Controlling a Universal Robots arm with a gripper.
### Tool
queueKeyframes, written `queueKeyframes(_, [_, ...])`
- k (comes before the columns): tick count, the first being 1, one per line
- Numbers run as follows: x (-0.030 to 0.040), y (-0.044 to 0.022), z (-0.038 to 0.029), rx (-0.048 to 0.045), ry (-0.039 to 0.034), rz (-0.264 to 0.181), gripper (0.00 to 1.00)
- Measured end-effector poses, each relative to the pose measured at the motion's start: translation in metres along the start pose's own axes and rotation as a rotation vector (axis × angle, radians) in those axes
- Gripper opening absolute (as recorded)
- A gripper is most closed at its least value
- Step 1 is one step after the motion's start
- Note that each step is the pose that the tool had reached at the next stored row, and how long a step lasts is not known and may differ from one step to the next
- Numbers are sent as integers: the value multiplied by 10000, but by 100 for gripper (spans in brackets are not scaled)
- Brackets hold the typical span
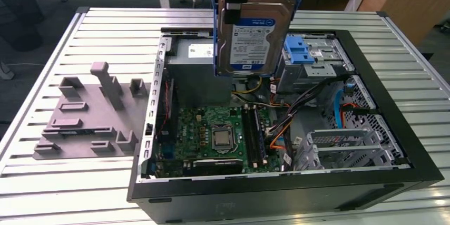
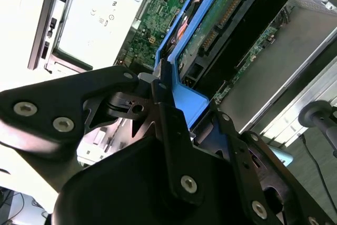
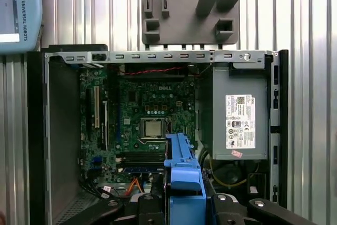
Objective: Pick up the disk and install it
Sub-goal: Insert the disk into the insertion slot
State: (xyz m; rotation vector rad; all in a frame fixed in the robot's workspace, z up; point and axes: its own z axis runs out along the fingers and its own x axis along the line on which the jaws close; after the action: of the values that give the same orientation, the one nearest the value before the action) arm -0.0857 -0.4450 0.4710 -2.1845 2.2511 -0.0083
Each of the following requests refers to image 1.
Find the hard disk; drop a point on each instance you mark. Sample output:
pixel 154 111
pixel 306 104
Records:
pixel 253 43

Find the metal disk bay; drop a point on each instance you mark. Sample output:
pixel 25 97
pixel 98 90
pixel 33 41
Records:
pixel 352 148

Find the blue drive latch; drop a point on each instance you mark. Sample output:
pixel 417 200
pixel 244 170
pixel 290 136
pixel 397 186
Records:
pixel 298 51

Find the metal optical drive cage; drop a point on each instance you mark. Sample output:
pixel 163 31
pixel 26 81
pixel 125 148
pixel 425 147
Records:
pixel 317 72

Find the grey power supply unit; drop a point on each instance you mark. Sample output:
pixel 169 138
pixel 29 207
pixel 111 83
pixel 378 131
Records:
pixel 197 85

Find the green motherboard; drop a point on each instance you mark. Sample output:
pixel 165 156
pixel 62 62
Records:
pixel 197 119

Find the silver CPU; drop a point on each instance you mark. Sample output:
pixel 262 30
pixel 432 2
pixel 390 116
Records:
pixel 222 137

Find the black bin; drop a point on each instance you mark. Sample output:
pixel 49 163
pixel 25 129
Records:
pixel 21 24

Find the grey parts rack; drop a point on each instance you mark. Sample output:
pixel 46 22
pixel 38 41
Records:
pixel 95 119

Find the black graphics card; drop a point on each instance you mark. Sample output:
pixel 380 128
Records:
pixel 214 165

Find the grey stand foot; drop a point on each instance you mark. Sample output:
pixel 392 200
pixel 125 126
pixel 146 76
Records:
pixel 6 72

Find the black PC case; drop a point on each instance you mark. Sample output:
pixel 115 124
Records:
pixel 246 196

